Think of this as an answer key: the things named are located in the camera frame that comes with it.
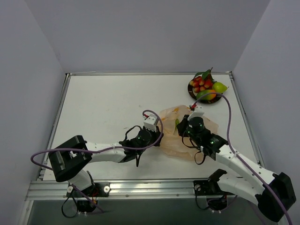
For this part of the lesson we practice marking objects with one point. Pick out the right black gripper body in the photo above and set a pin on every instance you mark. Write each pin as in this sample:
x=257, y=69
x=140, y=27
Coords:
x=181, y=125

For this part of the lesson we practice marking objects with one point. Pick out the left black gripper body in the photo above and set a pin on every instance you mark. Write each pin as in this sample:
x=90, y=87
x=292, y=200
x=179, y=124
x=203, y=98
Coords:
x=157, y=132

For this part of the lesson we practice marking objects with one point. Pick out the translucent orange plastic bag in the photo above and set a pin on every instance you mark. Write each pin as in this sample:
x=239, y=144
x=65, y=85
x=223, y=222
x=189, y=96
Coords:
x=171, y=144

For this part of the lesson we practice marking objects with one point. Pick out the green orange fake mango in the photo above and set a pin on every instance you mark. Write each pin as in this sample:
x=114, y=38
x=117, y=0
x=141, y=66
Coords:
x=206, y=95

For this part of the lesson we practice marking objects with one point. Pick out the red fake fruit bunch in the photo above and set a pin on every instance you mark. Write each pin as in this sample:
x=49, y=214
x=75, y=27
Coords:
x=201, y=81

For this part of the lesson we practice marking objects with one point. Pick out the green fake pear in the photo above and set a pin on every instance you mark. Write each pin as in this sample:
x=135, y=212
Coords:
x=219, y=87

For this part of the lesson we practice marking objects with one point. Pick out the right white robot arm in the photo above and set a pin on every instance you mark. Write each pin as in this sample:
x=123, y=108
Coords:
x=272, y=193

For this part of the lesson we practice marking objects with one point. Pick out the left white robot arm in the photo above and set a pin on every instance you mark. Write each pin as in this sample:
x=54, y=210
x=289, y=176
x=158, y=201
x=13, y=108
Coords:
x=70, y=158

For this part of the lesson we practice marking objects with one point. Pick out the dark rimmed ceramic plate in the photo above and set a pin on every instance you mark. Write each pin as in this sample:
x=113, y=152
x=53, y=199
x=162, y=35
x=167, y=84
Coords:
x=217, y=98

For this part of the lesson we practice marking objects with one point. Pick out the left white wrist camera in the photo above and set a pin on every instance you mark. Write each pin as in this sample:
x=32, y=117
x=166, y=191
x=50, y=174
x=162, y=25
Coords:
x=150, y=123

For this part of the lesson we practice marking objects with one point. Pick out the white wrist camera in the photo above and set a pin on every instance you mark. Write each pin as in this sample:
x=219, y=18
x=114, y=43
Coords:
x=150, y=123
x=196, y=111

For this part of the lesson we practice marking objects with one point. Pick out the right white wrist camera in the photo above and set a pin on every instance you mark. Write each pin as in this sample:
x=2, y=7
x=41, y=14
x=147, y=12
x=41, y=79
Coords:
x=196, y=111

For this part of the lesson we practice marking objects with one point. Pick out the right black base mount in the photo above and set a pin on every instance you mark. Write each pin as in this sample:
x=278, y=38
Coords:
x=208, y=187

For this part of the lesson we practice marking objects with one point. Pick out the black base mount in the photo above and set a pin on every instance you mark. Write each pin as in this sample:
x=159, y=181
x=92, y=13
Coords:
x=86, y=200
x=208, y=187

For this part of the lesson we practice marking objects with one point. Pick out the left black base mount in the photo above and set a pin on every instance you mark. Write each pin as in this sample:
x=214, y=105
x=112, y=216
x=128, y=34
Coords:
x=86, y=200

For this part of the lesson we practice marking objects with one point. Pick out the aluminium side rail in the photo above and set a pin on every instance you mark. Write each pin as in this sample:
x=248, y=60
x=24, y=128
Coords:
x=55, y=124

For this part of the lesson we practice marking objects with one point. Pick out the aluminium front rail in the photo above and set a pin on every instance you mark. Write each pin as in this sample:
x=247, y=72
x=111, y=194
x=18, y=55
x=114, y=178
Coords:
x=119, y=189

